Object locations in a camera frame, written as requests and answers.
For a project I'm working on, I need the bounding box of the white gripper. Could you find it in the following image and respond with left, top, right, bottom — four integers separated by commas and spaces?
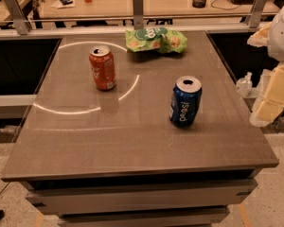
247, 6, 284, 127

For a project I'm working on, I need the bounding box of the blue pepsi can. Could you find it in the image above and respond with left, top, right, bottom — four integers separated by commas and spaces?
169, 76, 203, 128

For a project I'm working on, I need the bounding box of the red coke can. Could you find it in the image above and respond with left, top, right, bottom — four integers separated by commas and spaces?
89, 45, 115, 91

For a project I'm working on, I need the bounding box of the clear plastic bottle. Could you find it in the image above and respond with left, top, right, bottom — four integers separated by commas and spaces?
236, 72, 253, 97

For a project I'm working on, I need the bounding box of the black mesh pen cup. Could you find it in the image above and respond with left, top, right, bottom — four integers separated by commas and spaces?
192, 0, 206, 9

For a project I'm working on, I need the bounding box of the green chip bag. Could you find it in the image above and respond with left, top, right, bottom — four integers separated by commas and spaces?
125, 27, 187, 54

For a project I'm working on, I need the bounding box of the grey drawer cabinet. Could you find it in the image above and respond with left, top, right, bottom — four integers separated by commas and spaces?
27, 172, 257, 227

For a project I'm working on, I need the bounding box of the wooden background desk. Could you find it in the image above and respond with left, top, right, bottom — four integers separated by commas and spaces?
38, 0, 252, 19

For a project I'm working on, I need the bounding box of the horizontal metal rail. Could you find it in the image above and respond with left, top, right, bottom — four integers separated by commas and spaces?
0, 11, 278, 25

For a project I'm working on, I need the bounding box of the right metal rail bracket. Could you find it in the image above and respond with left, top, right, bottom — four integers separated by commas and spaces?
247, 0, 268, 28

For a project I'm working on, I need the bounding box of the metal rail bracket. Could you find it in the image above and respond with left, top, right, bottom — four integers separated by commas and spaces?
133, 0, 144, 29
3, 0, 31, 35
247, 0, 268, 28

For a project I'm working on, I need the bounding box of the middle metal rail bracket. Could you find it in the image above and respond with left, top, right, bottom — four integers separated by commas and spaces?
133, 0, 144, 29

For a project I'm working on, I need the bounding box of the left metal rail bracket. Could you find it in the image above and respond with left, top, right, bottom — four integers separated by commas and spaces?
3, 0, 31, 35

